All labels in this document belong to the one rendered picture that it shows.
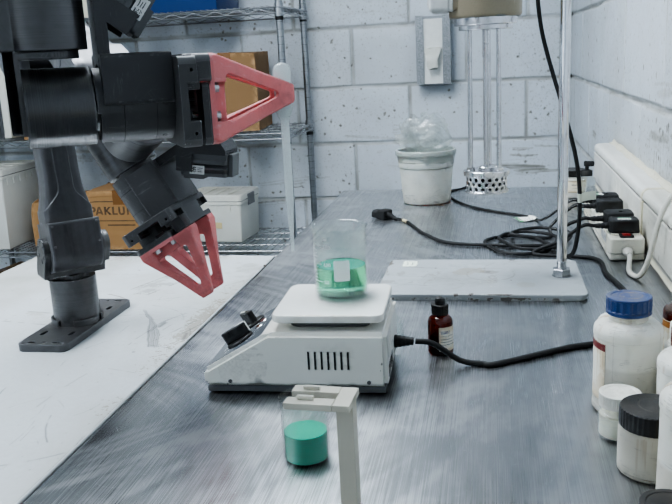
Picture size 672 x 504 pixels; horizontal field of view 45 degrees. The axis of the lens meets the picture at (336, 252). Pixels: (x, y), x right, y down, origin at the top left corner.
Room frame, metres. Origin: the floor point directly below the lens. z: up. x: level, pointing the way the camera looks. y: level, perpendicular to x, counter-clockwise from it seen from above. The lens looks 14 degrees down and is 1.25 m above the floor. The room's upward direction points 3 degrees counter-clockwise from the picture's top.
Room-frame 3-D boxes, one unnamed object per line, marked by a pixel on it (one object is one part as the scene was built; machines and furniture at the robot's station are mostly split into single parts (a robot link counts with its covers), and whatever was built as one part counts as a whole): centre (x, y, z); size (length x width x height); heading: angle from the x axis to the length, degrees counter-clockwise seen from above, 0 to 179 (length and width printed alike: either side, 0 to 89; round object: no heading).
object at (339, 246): (0.88, 0.00, 1.03); 0.07 x 0.06 x 0.08; 43
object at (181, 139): (0.63, 0.14, 1.22); 0.10 x 0.07 x 0.07; 21
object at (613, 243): (1.47, -0.51, 0.92); 0.40 x 0.06 x 0.04; 169
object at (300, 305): (0.86, 0.00, 0.98); 0.12 x 0.12 x 0.01; 81
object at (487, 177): (1.20, -0.23, 1.17); 0.07 x 0.07 x 0.25
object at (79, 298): (1.08, 0.36, 0.94); 0.20 x 0.07 x 0.08; 169
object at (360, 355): (0.87, 0.03, 0.94); 0.22 x 0.13 x 0.08; 81
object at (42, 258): (1.07, 0.36, 1.00); 0.09 x 0.06 x 0.06; 123
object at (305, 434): (0.67, 0.04, 0.93); 0.04 x 0.04 x 0.06
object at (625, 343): (0.73, -0.28, 0.96); 0.06 x 0.06 x 0.11
